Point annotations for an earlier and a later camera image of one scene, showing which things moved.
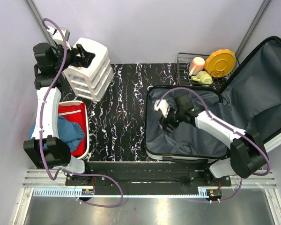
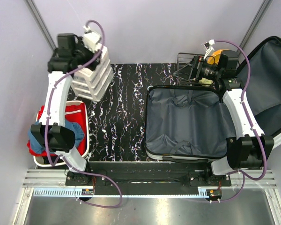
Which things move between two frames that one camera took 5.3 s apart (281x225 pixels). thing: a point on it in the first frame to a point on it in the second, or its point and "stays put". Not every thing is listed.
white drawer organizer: (93, 82) stays put
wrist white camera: (163, 106) to (208, 45)
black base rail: (146, 174) stays put
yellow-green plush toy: (205, 78) stays put
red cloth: (76, 114) stays put
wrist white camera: (57, 34) to (92, 40)
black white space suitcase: (256, 98) stays put
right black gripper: (164, 122) to (196, 65)
